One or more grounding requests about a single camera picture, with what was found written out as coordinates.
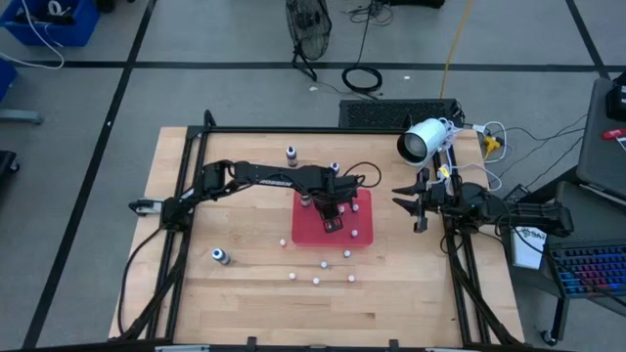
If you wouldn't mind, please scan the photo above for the grey metal foot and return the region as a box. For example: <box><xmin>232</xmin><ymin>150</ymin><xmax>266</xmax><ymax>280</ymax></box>
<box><xmin>0</xmin><ymin>108</ymin><xmax>44</xmax><ymax>126</ymax></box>

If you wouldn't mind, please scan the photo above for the black floor fan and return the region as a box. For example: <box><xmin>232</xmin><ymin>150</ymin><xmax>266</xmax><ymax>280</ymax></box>
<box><xmin>285</xmin><ymin>0</ymin><xmax>334</xmax><ymax>83</ymax></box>

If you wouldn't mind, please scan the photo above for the blue plastic bin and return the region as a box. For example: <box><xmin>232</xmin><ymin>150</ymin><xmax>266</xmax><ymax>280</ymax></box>
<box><xmin>0</xmin><ymin>0</ymin><xmax>102</xmax><ymax>49</ymax></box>
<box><xmin>0</xmin><ymin>58</ymin><xmax>19</xmax><ymax>103</ymax></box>

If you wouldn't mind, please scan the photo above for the white paper sign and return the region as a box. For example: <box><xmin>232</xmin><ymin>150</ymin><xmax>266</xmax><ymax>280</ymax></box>
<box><xmin>510</xmin><ymin>223</ymin><xmax>550</xmax><ymax>272</ymax></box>

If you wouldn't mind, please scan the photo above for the backlit rainbow keyboard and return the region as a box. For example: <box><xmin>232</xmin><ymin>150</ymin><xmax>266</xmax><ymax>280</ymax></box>
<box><xmin>547</xmin><ymin>242</ymin><xmax>626</xmax><ymax>300</ymax></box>

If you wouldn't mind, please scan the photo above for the white power cable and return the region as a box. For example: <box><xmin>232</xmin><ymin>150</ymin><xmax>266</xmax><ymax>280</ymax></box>
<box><xmin>436</xmin><ymin>116</ymin><xmax>510</xmax><ymax>193</ymax></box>

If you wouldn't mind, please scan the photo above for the black desk device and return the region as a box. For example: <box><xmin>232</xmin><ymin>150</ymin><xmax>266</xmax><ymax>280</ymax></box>
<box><xmin>604</xmin><ymin>70</ymin><xmax>626</xmax><ymax>123</ymax></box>

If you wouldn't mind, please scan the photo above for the coiled black cable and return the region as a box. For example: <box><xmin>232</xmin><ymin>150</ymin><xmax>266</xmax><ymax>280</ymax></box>
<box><xmin>340</xmin><ymin>0</ymin><xmax>384</xmax><ymax>95</ymax></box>

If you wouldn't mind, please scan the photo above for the white bullet camera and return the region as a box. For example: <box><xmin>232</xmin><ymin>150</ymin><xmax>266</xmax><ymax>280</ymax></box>
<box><xmin>396</xmin><ymin>116</ymin><xmax>456</xmax><ymax>168</ymax></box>

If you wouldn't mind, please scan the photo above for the white floor cable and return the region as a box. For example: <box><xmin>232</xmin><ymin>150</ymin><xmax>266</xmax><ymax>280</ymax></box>
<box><xmin>0</xmin><ymin>0</ymin><xmax>67</xmax><ymax>70</ymax></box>

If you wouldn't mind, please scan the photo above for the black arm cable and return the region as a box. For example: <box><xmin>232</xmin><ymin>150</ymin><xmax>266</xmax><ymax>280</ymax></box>
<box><xmin>116</xmin><ymin>225</ymin><xmax>167</xmax><ymax>338</ymax></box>

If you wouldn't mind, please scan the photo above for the red translucent plastic tray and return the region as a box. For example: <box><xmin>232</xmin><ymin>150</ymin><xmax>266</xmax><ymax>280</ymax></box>
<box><xmin>291</xmin><ymin>188</ymin><xmax>375</xmax><ymax>248</ymax></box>

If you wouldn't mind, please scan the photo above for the yellow floor cable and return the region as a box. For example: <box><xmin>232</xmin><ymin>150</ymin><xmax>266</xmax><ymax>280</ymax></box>
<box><xmin>438</xmin><ymin>0</ymin><xmax>475</xmax><ymax>99</ymax></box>

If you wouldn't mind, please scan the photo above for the black computer tower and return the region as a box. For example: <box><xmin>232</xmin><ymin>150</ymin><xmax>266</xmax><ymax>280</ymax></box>
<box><xmin>337</xmin><ymin>98</ymin><xmax>466</xmax><ymax>130</ymax></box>

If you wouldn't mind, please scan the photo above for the black lattice support strut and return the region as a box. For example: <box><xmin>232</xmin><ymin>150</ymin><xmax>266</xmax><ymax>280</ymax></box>
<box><xmin>119</xmin><ymin>234</ymin><xmax>190</xmax><ymax>342</ymax></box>
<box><xmin>442</xmin><ymin>234</ymin><xmax>524</xmax><ymax>346</ymax></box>

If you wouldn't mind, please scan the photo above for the black aluminium table frame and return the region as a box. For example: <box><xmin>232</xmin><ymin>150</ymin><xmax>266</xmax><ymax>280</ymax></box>
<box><xmin>146</xmin><ymin>110</ymin><xmax>493</xmax><ymax>349</ymax></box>

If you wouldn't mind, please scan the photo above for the black box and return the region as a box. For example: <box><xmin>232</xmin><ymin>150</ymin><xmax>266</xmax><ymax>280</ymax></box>
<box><xmin>388</xmin><ymin>0</ymin><xmax>447</xmax><ymax>10</ymax></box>

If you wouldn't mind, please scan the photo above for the black rolling cart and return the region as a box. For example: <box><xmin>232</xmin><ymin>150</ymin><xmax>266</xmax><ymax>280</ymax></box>
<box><xmin>498</xmin><ymin>180</ymin><xmax>626</xmax><ymax>347</ymax></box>

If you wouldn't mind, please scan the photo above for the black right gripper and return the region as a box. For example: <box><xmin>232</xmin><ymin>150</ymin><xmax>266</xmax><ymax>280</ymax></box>
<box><xmin>391</xmin><ymin>168</ymin><xmax>449</xmax><ymax>234</ymax></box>

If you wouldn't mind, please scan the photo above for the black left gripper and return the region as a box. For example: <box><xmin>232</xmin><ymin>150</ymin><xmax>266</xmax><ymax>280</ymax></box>
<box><xmin>315</xmin><ymin>188</ymin><xmax>359</xmax><ymax>234</ymax></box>

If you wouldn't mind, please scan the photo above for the grey desk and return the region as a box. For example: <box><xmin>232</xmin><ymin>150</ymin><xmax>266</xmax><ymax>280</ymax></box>
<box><xmin>575</xmin><ymin>76</ymin><xmax>626</xmax><ymax>206</ymax></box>

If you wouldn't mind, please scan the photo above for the black cable tangle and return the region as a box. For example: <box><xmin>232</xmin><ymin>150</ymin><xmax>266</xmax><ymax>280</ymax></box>
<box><xmin>345</xmin><ymin>0</ymin><xmax>395</xmax><ymax>28</ymax></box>

